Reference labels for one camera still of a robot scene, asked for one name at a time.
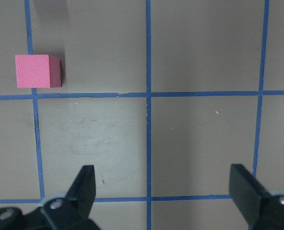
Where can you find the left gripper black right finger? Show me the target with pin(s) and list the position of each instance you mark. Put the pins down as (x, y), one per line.
(262, 209)

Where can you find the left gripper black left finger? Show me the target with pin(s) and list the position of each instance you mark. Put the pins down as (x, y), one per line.
(71, 211)

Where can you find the pink foam cube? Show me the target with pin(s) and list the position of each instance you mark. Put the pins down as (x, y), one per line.
(37, 71)

